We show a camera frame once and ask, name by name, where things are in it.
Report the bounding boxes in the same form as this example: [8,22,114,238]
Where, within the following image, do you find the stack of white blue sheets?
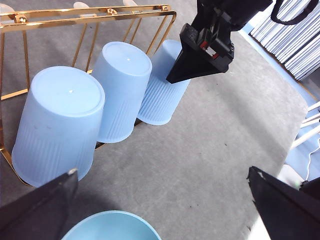
[248,0,320,81]

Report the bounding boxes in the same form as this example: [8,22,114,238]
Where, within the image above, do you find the gold wire cup rack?
[0,3,178,187]

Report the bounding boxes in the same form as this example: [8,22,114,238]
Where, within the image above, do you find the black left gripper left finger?
[0,168,79,240]

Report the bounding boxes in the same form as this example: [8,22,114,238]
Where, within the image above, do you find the blue ribbed plastic cup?
[136,39,192,126]
[11,65,106,188]
[91,41,153,144]

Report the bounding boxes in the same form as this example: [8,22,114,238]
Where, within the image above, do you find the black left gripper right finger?
[246,166,320,240]

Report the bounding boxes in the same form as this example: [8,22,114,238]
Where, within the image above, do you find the white box with green light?
[276,164,309,189]

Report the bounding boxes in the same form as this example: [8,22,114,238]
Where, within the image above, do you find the blue ridged bowl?
[61,209,162,240]

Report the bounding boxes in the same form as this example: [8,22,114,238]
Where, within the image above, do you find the white metal stand legs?
[289,101,320,151]

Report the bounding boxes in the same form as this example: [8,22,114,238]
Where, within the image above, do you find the white cable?
[303,147,320,182]

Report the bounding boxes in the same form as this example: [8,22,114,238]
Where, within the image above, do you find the black cable loop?
[271,0,320,26]

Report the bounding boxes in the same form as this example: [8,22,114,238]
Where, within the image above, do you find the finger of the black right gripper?
[166,42,225,85]

